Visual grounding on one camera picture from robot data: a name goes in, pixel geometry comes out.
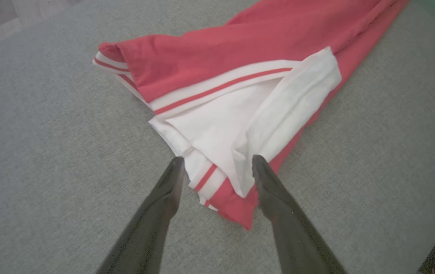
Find red basketball jersey white sleeves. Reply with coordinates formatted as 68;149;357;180
93;0;410;231

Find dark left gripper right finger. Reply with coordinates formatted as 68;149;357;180
252;154;347;274

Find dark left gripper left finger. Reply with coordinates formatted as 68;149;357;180
96;156;186;274

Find large grey sofa seat cushion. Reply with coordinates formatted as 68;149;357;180
0;0;435;274

